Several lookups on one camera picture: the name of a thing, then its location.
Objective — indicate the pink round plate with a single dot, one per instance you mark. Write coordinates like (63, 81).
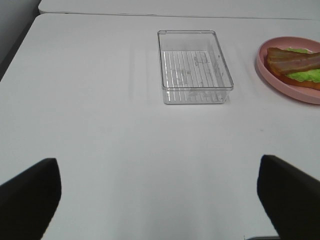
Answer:
(304, 94)

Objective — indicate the brown bacon strip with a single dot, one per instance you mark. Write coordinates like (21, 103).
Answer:
(283, 62)

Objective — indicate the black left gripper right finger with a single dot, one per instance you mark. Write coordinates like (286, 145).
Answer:
(290, 198)

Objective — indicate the left clear plastic tray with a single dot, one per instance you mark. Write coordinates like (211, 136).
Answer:
(193, 68)

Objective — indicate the green lettuce leaf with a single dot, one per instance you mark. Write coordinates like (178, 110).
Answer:
(312, 75)

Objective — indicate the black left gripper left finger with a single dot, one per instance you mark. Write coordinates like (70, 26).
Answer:
(29, 201)

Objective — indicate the bread slice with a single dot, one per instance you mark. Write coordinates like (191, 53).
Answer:
(289, 81)

